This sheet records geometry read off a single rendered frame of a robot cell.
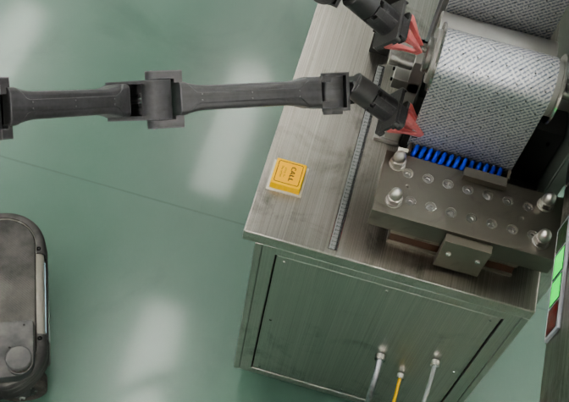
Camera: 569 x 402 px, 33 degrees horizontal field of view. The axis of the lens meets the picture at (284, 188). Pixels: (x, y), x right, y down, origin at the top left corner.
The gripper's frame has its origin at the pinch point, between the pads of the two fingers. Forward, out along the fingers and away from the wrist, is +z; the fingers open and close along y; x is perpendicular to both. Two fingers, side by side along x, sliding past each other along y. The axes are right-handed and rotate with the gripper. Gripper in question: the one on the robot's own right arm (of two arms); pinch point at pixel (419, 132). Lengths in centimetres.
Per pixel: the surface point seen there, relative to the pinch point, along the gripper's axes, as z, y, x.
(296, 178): -12.8, 10.6, -24.3
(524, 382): 105, 1, -63
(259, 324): 12, 26, -66
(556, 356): 19, 51, 28
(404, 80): -8.9, -7.2, 2.7
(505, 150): 14.8, 0.3, 11.5
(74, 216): -25, -12, -139
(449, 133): 3.7, 0.3, 5.4
